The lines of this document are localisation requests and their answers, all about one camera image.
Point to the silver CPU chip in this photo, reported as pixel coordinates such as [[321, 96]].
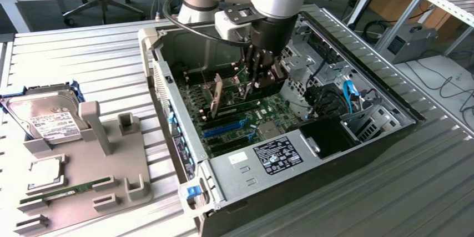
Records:
[[46, 173]]

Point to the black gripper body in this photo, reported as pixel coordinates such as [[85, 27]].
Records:
[[275, 34]]

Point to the blue case latch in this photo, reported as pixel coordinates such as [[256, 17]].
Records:
[[193, 192]]

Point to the open PC case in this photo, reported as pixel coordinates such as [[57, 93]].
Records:
[[185, 51]]

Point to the aluminium slat frame table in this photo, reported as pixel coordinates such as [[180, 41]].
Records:
[[448, 4]]

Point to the black office chair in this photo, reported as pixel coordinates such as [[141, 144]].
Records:
[[102, 1]]

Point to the silver hard disk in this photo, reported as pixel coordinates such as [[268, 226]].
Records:
[[45, 112]]

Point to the metal disk bay cage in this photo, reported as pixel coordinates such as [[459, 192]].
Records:
[[300, 65]]

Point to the silver power supply unit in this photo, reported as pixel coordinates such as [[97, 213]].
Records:
[[241, 176]]

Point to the green Dell motherboard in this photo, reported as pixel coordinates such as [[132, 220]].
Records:
[[275, 106]]

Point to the green graphics card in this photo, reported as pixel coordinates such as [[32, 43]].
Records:
[[217, 95]]

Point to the grey control box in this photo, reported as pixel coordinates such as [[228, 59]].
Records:
[[415, 42]]

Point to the black plastic duct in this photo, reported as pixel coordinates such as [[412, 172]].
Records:
[[327, 137]]

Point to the grey parts rack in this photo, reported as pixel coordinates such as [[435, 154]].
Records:
[[85, 170]]

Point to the silver chipset heatsink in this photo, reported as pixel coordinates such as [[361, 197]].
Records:
[[271, 131]]

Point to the blue expansion slot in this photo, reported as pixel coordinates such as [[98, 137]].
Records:
[[222, 129]]

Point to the installed RAM stick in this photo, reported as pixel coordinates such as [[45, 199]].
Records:
[[237, 109]]

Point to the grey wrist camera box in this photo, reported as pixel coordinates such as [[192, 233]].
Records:
[[228, 29]]

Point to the blue disk caddy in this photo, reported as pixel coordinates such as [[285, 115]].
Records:
[[77, 92]]

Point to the loose green RAM stick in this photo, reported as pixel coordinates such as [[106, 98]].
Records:
[[64, 191]]

